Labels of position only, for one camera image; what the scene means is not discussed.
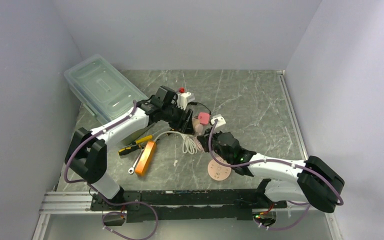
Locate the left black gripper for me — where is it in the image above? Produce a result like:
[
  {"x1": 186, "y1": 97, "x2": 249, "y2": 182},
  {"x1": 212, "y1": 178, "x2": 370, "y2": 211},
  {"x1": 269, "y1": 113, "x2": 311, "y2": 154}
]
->
[{"x1": 161, "y1": 102, "x2": 195, "y2": 135}]

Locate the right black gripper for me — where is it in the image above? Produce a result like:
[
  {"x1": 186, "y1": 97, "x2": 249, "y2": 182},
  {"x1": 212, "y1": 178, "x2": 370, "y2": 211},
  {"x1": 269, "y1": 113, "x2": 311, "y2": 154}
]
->
[{"x1": 198, "y1": 126, "x2": 233, "y2": 164}]

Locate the pink round socket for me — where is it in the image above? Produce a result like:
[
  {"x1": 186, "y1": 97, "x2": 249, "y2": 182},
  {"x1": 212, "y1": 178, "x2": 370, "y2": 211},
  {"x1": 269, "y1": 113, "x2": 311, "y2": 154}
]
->
[{"x1": 207, "y1": 159, "x2": 232, "y2": 181}]

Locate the beige cube socket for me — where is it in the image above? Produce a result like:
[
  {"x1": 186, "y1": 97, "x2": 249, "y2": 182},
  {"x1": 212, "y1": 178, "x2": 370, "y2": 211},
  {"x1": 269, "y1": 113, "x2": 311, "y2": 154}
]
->
[{"x1": 192, "y1": 119, "x2": 204, "y2": 135}]

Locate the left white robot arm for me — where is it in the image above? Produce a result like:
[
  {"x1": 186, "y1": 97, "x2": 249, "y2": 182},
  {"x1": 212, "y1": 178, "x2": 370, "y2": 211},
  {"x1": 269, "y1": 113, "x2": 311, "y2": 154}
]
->
[{"x1": 63, "y1": 86, "x2": 195, "y2": 210}]

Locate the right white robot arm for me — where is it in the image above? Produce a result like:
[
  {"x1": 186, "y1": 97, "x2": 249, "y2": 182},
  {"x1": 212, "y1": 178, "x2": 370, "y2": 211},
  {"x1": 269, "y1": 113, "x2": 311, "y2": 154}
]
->
[{"x1": 197, "y1": 130, "x2": 345, "y2": 213}]

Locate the orange power strip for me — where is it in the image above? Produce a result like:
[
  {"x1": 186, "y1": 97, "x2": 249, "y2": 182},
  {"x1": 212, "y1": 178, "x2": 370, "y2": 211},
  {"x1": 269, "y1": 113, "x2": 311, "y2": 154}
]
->
[{"x1": 134, "y1": 140, "x2": 157, "y2": 177}]

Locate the clear plastic storage box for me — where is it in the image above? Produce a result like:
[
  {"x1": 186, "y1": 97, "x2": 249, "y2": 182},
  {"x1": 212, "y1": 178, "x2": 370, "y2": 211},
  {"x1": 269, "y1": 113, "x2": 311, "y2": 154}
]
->
[{"x1": 64, "y1": 54, "x2": 148, "y2": 125}]

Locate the yellow black screwdriver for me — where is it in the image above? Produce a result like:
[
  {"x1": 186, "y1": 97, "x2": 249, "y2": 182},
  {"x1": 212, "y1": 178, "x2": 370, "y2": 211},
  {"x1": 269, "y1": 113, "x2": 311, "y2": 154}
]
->
[{"x1": 118, "y1": 141, "x2": 144, "y2": 157}]

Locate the silver wrench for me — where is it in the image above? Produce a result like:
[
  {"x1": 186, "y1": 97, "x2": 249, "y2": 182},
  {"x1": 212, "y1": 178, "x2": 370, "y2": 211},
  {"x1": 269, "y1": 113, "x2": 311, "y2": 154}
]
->
[{"x1": 128, "y1": 149, "x2": 144, "y2": 175}]

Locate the white power strip cable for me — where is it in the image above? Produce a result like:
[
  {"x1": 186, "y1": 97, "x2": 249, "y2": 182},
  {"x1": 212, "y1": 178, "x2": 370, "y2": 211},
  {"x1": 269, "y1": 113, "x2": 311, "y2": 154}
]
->
[{"x1": 153, "y1": 130, "x2": 200, "y2": 156}]

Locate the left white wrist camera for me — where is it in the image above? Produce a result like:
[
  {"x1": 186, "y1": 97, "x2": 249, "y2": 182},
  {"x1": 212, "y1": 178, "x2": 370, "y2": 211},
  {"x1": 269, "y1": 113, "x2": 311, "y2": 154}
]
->
[{"x1": 177, "y1": 87, "x2": 195, "y2": 110}]

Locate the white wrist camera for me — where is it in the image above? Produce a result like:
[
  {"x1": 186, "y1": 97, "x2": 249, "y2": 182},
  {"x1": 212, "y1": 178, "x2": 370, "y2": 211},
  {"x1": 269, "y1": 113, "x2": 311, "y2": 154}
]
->
[
  {"x1": 177, "y1": 87, "x2": 195, "y2": 110},
  {"x1": 210, "y1": 114, "x2": 226, "y2": 128}
]

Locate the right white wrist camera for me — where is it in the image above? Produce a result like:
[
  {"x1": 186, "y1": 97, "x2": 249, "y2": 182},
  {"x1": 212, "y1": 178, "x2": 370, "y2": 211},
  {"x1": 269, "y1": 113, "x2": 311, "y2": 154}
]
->
[{"x1": 210, "y1": 114, "x2": 226, "y2": 128}]

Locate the yellow handled screwdriver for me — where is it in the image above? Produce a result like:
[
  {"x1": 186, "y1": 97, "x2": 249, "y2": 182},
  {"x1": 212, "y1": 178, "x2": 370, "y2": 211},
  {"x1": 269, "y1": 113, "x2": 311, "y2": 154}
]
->
[{"x1": 127, "y1": 135, "x2": 153, "y2": 147}]

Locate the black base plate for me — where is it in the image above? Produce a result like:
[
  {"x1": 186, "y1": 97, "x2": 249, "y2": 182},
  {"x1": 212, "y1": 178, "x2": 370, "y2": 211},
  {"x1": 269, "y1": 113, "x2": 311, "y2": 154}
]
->
[{"x1": 90, "y1": 189, "x2": 287, "y2": 223}]

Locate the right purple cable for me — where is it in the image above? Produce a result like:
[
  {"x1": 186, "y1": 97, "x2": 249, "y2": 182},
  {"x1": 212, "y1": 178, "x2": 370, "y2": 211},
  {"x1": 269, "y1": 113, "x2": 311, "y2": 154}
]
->
[{"x1": 207, "y1": 119, "x2": 345, "y2": 232}]

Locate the aluminium rail frame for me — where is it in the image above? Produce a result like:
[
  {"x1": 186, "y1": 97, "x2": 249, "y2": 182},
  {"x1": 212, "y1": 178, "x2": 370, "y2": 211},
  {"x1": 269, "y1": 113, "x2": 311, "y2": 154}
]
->
[{"x1": 38, "y1": 191, "x2": 114, "y2": 215}]

